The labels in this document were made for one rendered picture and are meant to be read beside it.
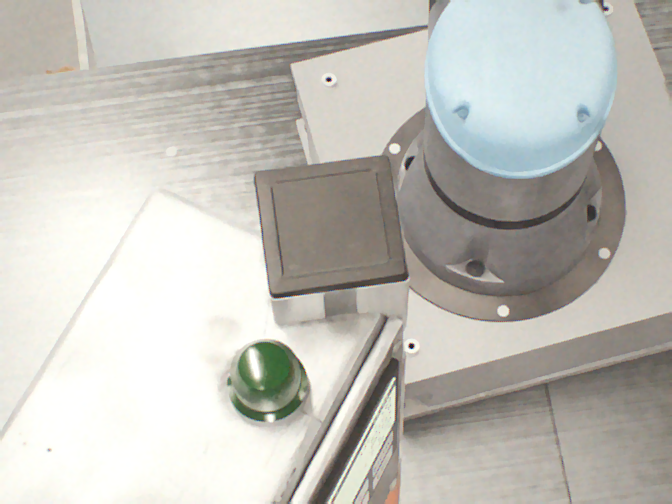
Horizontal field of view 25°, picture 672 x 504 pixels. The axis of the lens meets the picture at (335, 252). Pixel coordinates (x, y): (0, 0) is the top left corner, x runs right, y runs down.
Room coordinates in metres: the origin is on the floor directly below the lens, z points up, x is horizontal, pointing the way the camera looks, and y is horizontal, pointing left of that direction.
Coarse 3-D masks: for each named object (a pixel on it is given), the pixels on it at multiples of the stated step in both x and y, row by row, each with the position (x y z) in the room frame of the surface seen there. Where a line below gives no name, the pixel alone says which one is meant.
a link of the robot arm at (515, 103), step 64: (448, 0) 0.55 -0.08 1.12; (512, 0) 0.53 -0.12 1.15; (576, 0) 0.53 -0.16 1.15; (448, 64) 0.49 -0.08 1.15; (512, 64) 0.49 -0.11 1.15; (576, 64) 0.48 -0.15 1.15; (448, 128) 0.46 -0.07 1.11; (512, 128) 0.45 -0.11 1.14; (576, 128) 0.45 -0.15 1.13; (448, 192) 0.46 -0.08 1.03; (512, 192) 0.44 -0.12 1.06
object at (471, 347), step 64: (320, 64) 0.63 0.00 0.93; (384, 64) 0.63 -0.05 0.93; (640, 64) 0.61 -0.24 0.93; (320, 128) 0.58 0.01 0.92; (384, 128) 0.57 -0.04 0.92; (640, 128) 0.56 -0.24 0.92; (640, 192) 0.51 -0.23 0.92; (640, 256) 0.46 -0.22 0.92; (448, 320) 0.42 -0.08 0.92; (512, 320) 0.41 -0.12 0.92; (576, 320) 0.41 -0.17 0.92; (640, 320) 0.41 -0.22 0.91; (448, 384) 0.38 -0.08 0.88; (512, 384) 0.39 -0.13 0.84
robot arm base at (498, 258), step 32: (416, 160) 0.51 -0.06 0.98; (416, 192) 0.49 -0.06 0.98; (576, 192) 0.46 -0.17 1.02; (416, 224) 0.48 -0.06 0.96; (448, 224) 0.46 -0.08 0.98; (480, 224) 0.45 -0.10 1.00; (512, 224) 0.44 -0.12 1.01; (544, 224) 0.45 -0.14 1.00; (576, 224) 0.46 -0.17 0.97; (416, 256) 0.47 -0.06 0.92; (448, 256) 0.45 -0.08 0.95; (480, 256) 0.45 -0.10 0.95; (512, 256) 0.44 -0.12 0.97; (544, 256) 0.44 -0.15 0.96; (576, 256) 0.45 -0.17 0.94; (480, 288) 0.43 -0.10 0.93; (512, 288) 0.43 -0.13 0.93
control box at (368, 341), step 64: (128, 256) 0.22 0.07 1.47; (192, 256) 0.22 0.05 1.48; (256, 256) 0.22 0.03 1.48; (128, 320) 0.20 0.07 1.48; (192, 320) 0.19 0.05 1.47; (256, 320) 0.19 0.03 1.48; (320, 320) 0.19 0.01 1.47; (384, 320) 0.19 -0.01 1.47; (64, 384) 0.17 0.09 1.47; (128, 384) 0.17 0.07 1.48; (192, 384) 0.17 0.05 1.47; (320, 384) 0.17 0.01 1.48; (0, 448) 0.15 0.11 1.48; (64, 448) 0.15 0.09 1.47; (128, 448) 0.15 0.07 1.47; (192, 448) 0.15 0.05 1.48; (256, 448) 0.15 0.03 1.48; (320, 448) 0.15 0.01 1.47
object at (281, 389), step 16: (240, 352) 0.17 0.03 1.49; (256, 352) 0.17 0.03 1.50; (272, 352) 0.17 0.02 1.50; (288, 352) 0.17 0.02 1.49; (240, 368) 0.17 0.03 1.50; (256, 368) 0.17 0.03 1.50; (272, 368) 0.17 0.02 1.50; (288, 368) 0.17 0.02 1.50; (304, 368) 0.17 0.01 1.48; (240, 384) 0.16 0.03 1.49; (256, 384) 0.16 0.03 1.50; (272, 384) 0.16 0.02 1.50; (288, 384) 0.16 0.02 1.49; (304, 384) 0.17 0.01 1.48; (240, 400) 0.16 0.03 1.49; (256, 400) 0.16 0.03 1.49; (272, 400) 0.16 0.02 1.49; (288, 400) 0.16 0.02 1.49; (304, 400) 0.16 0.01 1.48; (240, 416) 0.16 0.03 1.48; (256, 416) 0.16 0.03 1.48; (272, 416) 0.16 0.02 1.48; (288, 416) 0.16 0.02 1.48
